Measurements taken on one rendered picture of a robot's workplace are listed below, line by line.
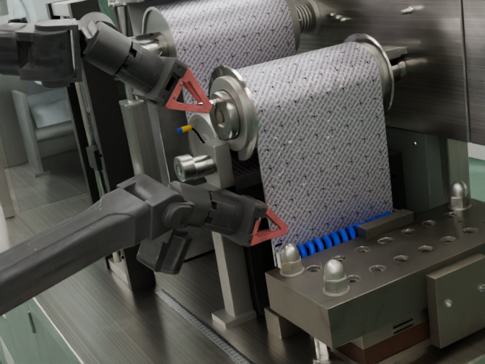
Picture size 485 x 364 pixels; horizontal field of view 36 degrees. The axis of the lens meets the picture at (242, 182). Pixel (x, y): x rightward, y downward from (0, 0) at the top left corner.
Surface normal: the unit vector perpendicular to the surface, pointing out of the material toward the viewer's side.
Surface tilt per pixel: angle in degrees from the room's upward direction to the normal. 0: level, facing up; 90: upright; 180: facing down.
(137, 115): 90
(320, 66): 46
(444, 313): 90
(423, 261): 0
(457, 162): 90
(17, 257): 21
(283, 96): 74
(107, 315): 0
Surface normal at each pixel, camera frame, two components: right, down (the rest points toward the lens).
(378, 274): -0.15, -0.94
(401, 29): -0.86, 0.27
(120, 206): 0.11, -0.84
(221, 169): 0.48, 0.20
